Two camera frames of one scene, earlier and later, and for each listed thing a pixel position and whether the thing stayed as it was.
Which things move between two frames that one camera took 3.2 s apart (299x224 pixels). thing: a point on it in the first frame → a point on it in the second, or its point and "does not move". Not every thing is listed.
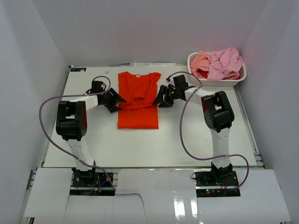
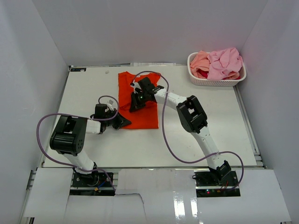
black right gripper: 168,103 → 135,105
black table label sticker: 78,69 does not move
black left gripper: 116,95 → 121,122
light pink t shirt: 223,62 does not move
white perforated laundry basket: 207,82 does not move
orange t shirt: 140,111 does not move
